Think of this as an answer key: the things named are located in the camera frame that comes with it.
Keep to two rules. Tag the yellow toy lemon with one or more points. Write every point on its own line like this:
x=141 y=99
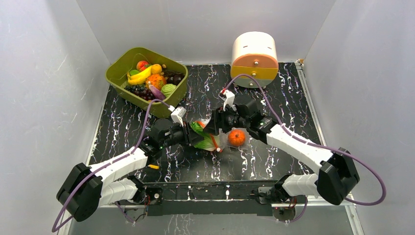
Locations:
x=156 y=69

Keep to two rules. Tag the light green toy cabbage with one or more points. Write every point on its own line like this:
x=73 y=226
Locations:
x=168 y=89

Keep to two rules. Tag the clear zip bag orange zipper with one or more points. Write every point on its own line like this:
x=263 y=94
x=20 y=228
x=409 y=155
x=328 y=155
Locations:
x=223 y=137

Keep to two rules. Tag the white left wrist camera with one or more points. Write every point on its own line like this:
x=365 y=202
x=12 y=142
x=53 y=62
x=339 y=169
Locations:
x=177 y=114

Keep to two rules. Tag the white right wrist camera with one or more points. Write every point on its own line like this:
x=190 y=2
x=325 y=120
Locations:
x=228 y=100

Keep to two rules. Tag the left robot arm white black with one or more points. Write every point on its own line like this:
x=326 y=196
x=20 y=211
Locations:
x=89 y=187

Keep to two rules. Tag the round white mini drawer cabinet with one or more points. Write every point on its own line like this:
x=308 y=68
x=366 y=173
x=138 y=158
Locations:
x=254 y=60

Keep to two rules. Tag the green toy lettuce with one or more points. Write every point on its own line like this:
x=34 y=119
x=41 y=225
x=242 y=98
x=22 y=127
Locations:
x=209 y=141

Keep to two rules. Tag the yellow toy banana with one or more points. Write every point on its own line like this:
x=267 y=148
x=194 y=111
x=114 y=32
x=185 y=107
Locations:
x=139 y=78

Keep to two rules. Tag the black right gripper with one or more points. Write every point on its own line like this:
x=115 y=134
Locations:
x=217 y=120

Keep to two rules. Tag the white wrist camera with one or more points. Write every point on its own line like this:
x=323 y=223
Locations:
x=177 y=114
x=228 y=100

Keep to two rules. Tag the purple toy eggplant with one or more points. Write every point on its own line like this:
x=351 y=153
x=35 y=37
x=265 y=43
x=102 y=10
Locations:
x=157 y=93

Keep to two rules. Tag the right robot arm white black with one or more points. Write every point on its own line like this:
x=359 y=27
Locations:
x=333 y=177

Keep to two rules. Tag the dark purple toy grapes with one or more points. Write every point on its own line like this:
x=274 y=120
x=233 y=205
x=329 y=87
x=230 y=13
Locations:
x=141 y=91

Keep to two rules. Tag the olive green plastic bin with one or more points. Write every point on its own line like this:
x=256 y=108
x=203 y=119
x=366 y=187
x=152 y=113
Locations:
x=116 y=75

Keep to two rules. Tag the dark brown toy fruit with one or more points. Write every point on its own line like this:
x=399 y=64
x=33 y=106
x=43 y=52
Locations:
x=173 y=77

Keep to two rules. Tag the orange toy pumpkin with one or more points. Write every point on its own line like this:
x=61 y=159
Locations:
x=236 y=137

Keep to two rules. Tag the orange spiky toy fruit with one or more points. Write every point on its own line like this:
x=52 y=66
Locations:
x=156 y=80

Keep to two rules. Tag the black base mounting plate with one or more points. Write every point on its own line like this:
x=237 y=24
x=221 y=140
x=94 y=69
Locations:
x=232 y=197

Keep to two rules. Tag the white pen yellow cap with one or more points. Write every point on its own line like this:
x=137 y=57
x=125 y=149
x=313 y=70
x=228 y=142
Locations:
x=154 y=166

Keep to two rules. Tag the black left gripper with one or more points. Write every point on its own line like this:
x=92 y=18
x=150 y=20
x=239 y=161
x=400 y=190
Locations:
x=193 y=139

